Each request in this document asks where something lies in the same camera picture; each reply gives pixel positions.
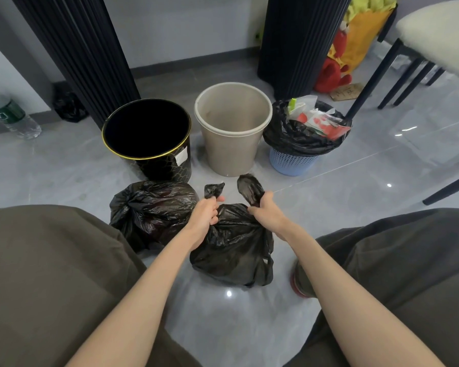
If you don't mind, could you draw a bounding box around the person's left hand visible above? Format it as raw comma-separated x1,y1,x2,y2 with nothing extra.
183,195,226,251

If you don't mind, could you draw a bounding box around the person's right hand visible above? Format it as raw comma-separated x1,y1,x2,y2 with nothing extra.
247,191,296,241

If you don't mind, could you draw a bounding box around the black garbage bag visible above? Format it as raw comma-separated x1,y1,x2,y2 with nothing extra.
109,180,199,253
263,99,353,157
189,173,275,289

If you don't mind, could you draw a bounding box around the blue mesh plastic bin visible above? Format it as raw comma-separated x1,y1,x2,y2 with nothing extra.
269,147,319,177

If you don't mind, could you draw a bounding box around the black bin with gold rim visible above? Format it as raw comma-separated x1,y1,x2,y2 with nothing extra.
101,98,193,183

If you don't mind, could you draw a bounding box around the beige plastic bin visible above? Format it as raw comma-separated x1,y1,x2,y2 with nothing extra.
194,82,273,177

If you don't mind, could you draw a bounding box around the person's left forearm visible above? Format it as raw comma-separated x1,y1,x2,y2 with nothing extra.
65,229,206,367

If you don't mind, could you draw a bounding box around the person's right forearm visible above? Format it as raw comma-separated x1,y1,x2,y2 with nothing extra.
285,221,446,367

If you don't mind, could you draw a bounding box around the person's right pink shoe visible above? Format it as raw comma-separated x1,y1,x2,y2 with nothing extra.
290,263,313,299

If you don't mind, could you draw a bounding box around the person's left leg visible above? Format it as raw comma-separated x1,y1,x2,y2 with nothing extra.
0,204,203,367

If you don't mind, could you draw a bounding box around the red white snack wrapper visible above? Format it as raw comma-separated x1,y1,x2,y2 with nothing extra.
296,109,352,141

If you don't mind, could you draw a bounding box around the white green plastic packaging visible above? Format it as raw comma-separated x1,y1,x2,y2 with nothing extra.
287,95,318,117

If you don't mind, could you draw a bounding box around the red plush toy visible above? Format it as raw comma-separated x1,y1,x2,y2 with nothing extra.
313,30,352,93

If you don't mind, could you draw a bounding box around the small crumpled black bag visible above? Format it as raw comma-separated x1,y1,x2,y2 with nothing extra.
53,82,89,123

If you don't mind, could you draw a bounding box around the yellow plush toy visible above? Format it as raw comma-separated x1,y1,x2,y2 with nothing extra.
338,0,398,73

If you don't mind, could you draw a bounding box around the large clear water bottle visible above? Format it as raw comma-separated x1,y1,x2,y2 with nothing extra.
0,93,42,140

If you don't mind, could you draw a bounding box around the cream cushioned chair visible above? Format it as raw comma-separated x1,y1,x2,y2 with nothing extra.
345,0,459,206

